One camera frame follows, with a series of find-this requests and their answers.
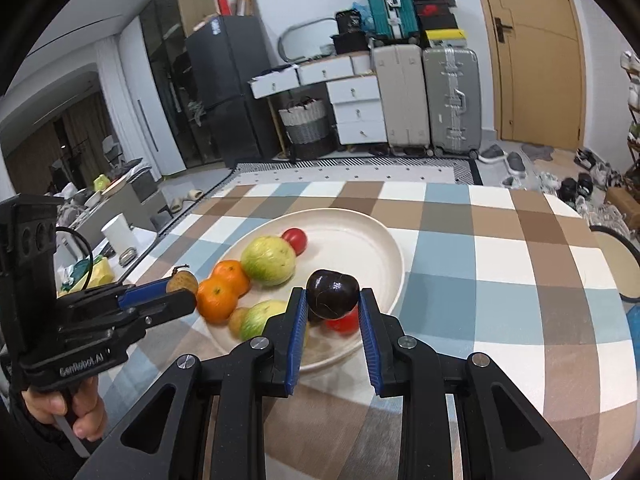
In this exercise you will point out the dark glass cabinet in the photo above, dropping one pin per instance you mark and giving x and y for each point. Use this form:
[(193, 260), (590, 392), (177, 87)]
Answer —
[(165, 60)]

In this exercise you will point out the white drawer dresser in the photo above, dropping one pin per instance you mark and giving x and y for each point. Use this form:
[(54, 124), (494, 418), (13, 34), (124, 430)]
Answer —
[(357, 110)]

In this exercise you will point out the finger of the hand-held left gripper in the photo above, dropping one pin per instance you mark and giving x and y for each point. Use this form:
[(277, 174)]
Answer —
[(145, 294), (170, 305)]

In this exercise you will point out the beige suitcase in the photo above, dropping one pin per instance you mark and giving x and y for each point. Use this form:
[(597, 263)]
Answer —
[(400, 100)]

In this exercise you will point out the silver suitcase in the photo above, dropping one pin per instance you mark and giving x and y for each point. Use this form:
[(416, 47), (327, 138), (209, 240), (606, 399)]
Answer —
[(452, 100)]

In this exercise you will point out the cardboard box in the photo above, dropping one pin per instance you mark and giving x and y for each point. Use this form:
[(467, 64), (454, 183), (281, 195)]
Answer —
[(625, 207)]

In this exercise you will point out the red and black boxes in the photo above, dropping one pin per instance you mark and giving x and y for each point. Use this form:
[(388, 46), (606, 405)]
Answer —
[(435, 10)]

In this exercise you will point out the wooden door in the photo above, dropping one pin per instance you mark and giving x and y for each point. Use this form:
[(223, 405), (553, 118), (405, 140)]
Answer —
[(535, 60)]

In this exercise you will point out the yellow bag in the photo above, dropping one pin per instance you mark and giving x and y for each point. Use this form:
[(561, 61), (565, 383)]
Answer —
[(102, 272)]

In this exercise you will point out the person's left forearm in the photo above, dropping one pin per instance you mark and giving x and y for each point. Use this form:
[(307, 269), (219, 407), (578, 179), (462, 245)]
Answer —
[(25, 450)]

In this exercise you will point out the yellow and black box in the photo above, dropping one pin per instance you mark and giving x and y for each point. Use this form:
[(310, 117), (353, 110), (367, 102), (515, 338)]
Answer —
[(445, 36)]

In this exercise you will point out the large green yellow citrus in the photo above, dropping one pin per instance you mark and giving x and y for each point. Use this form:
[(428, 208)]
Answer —
[(260, 317), (268, 261)]

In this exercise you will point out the patterned floor rug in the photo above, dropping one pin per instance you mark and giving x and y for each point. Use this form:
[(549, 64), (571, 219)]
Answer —
[(350, 170)]

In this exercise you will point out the cream oval plate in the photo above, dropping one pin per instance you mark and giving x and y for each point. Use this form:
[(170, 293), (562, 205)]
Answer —
[(350, 245)]

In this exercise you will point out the orange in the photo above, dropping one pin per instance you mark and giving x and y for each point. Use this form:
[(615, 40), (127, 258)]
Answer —
[(216, 301), (231, 276)]

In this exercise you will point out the dark purple plum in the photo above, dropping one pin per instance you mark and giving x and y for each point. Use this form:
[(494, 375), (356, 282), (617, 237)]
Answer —
[(314, 316), (332, 293)]

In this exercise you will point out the checked tablecloth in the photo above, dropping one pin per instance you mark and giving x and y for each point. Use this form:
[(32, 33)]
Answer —
[(500, 310)]

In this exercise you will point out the black refrigerator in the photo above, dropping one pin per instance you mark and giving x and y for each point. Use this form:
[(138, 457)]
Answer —
[(230, 85)]

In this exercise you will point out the red tomato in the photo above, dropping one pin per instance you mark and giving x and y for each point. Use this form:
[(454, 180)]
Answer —
[(296, 240), (345, 324)]

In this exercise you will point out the white wardrobe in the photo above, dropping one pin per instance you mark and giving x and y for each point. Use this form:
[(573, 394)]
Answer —
[(150, 125)]

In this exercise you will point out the woven laundry basket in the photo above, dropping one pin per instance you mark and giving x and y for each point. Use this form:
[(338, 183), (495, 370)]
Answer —
[(305, 125)]

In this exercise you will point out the person's left hand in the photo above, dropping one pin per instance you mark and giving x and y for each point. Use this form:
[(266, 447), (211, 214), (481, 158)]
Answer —
[(92, 410)]

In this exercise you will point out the pile of shoes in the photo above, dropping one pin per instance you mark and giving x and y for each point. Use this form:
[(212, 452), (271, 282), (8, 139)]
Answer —
[(580, 185)]

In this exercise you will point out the teal suitcase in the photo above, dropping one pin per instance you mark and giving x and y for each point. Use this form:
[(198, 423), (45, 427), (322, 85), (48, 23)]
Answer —
[(390, 0)]

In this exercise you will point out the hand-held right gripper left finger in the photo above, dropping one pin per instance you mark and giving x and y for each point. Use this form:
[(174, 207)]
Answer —
[(297, 340)]

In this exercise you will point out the white cylindrical bin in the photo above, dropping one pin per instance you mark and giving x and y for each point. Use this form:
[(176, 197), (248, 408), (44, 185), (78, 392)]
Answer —
[(117, 235)]

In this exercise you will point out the oval mirror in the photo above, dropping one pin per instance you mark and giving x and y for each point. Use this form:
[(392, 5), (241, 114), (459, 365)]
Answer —
[(295, 35)]

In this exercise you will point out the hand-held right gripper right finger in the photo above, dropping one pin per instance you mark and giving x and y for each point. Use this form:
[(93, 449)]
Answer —
[(369, 345)]

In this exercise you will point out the grey slipper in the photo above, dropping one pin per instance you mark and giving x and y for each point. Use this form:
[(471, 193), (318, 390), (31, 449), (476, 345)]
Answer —
[(516, 162), (492, 153)]

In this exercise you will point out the black storage box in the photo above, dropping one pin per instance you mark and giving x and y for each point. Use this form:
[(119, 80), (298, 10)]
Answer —
[(350, 32)]

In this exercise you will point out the small brown fruit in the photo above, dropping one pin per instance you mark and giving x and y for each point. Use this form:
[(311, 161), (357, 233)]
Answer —
[(182, 282), (238, 321)]

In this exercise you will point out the pair of beige slippers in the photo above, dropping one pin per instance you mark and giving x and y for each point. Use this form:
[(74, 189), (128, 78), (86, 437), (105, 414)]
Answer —
[(185, 200)]

